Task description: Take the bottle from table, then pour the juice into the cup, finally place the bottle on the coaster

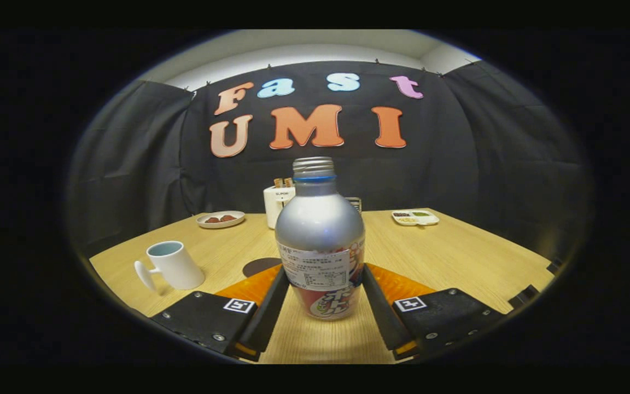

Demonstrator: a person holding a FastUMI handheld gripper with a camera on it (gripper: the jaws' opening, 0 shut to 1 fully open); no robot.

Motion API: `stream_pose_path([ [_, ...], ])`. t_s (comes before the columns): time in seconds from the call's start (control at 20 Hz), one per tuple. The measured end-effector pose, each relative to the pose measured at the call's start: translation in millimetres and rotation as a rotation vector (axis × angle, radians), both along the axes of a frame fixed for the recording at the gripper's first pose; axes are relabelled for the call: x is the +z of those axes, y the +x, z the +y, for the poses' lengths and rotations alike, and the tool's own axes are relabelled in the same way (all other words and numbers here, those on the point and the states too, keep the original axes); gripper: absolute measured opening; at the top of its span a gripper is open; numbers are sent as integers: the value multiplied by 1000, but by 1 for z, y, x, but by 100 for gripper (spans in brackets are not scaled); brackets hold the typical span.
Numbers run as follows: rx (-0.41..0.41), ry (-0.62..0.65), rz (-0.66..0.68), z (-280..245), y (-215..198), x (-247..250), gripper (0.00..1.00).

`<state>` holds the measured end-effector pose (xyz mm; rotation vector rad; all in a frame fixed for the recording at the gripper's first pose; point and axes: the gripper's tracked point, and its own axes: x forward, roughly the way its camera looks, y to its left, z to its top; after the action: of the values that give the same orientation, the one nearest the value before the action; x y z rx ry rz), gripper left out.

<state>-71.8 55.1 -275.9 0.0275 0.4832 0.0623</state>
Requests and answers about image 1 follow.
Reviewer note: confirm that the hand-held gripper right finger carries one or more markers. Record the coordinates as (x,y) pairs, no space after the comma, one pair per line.
(380,312)

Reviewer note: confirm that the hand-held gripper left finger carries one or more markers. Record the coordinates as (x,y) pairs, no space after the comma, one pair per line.
(271,312)

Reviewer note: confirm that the brown round coaster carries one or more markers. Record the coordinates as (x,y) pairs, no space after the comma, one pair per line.
(257,266)

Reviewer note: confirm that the silver juice bottle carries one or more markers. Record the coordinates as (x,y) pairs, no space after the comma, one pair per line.
(320,230)

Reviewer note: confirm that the white cup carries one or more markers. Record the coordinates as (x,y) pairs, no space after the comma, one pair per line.
(181,268)

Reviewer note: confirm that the wooden table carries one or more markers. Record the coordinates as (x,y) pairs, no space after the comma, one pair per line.
(457,257)

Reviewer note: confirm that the white divided condiment tray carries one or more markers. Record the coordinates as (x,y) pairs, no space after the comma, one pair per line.
(415,217)

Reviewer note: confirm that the small white oval plate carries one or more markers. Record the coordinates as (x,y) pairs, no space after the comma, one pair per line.
(220,224)

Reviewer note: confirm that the small metal holder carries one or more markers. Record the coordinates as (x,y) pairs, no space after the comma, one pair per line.
(354,204)

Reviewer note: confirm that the black backdrop cloth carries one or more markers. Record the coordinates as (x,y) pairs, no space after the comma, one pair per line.
(140,158)

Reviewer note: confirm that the black table edge bracket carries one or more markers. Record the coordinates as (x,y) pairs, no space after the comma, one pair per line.
(554,266)
(524,296)

